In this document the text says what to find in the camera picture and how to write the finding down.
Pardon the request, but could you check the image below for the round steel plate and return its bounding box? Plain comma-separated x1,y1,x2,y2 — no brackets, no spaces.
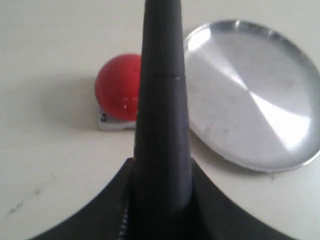
184,19,320,173

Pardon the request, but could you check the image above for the red dome push button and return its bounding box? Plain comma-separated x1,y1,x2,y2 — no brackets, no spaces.
94,53,141,131

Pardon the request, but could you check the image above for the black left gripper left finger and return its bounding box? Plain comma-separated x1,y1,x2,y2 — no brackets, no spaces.
32,158,133,240

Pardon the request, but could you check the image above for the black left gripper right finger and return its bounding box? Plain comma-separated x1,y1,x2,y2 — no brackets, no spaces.
192,160,292,240

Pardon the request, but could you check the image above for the yellow black claw hammer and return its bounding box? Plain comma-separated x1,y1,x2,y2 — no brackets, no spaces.
128,0,193,240

